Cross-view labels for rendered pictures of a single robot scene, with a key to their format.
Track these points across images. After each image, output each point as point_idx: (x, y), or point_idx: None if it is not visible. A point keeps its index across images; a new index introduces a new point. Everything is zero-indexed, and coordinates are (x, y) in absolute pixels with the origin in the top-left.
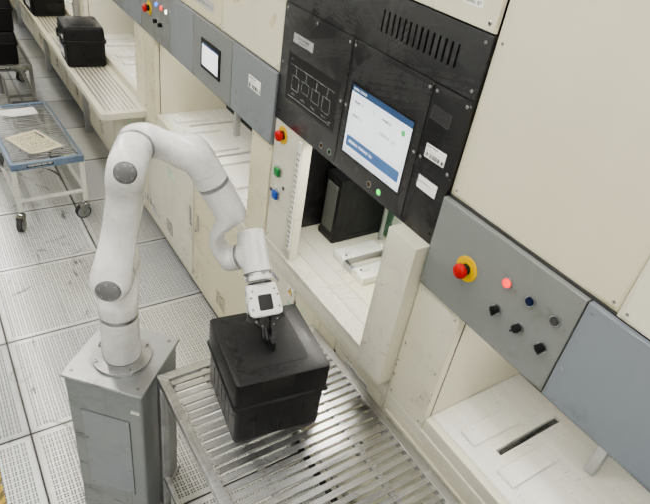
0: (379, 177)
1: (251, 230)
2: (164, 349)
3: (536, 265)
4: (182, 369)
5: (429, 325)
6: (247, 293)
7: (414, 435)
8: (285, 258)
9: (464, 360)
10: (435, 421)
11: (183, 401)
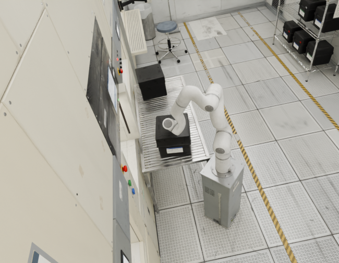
0: (116, 95)
1: (168, 118)
2: (206, 168)
3: (113, 47)
4: (200, 158)
5: None
6: (176, 121)
7: None
8: (138, 194)
9: None
10: None
11: (202, 147)
